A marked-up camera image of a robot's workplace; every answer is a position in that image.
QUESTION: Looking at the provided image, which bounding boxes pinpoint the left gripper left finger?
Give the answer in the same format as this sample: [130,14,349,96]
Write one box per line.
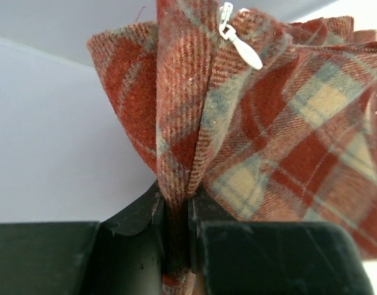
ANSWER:
[0,184,164,294]

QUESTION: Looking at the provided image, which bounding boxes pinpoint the red white plaid skirt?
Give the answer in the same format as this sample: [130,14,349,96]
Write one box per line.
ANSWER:
[87,1,377,294]

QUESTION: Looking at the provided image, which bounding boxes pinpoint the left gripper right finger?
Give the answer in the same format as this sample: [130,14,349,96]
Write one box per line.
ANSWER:
[188,186,374,294]

